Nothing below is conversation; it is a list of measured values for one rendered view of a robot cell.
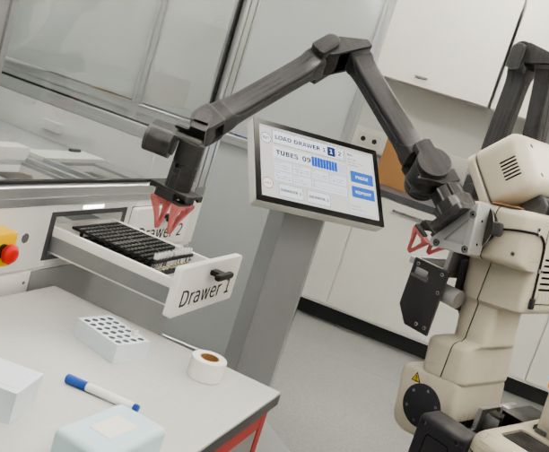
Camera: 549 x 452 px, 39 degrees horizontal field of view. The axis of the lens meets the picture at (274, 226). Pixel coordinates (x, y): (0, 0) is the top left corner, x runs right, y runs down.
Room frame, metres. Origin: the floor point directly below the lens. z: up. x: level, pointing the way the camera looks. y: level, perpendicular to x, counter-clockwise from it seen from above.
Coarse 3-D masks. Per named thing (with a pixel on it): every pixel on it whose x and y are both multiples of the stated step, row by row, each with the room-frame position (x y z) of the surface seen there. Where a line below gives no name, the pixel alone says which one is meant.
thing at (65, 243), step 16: (64, 224) 1.68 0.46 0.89; (80, 224) 1.74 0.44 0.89; (64, 240) 1.61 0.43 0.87; (80, 240) 1.60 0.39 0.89; (64, 256) 1.61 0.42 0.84; (80, 256) 1.59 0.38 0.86; (96, 256) 1.58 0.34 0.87; (112, 256) 1.57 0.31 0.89; (192, 256) 1.77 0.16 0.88; (96, 272) 1.58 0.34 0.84; (112, 272) 1.56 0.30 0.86; (128, 272) 1.55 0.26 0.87; (144, 272) 1.54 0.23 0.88; (160, 272) 1.54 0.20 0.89; (128, 288) 1.55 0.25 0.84; (144, 288) 1.54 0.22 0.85; (160, 288) 1.52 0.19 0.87
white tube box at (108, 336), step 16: (80, 320) 1.40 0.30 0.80; (96, 320) 1.43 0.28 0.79; (112, 320) 1.44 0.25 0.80; (80, 336) 1.39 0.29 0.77; (96, 336) 1.36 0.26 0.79; (112, 336) 1.37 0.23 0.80; (128, 336) 1.40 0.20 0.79; (112, 352) 1.33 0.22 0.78; (128, 352) 1.36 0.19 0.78; (144, 352) 1.39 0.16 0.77
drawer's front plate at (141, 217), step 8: (136, 208) 1.91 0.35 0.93; (144, 208) 1.93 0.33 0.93; (160, 208) 2.00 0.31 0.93; (136, 216) 1.90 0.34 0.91; (144, 216) 1.94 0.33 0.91; (152, 216) 1.97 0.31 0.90; (128, 224) 1.90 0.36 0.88; (136, 224) 1.91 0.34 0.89; (144, 224) 1.95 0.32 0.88; (152, 224) 1.99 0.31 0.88; (184, 224) 2.15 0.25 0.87; (152, 232) 2.00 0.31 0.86; (176, 232) 2.12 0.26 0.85; (184, 232) 2.17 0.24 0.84; (168, 240) 2.09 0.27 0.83; (176, 240) 2.13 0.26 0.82
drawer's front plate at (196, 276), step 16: (224, 256) 1.69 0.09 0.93; (240, 256) 1.75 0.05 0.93; (176, 272) 1.50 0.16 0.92; (192, 272) 1.53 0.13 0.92; (208, 272) 1.61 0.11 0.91; (224, 272) 1.69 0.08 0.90; (176, 288) 1.49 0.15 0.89; (192, 288) 1.56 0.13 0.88; (208, 288) 1.63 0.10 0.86; (224, 288) 1.72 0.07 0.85; (176, 304) 1.51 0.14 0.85; (192, 304) 1.58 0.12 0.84; (208, 304) 1.66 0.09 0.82
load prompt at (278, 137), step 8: (272, 136) 2.59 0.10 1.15; (280, 136) 2.61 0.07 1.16; (288, 136) 2.63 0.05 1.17; (296, 136) 2.65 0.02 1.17; (288, 144) 2.61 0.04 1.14; (296, 144) 2.63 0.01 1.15; (304, 144) 2.66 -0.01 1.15; (312, 144) 2.68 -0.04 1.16; (320, 144) 2.70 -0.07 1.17; (312, 152) 2.66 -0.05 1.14; (320, 152) 2.68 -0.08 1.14; (328, 152) 2.70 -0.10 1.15; (336, 152) 2.72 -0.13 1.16; (344, 160) 2.73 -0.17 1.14
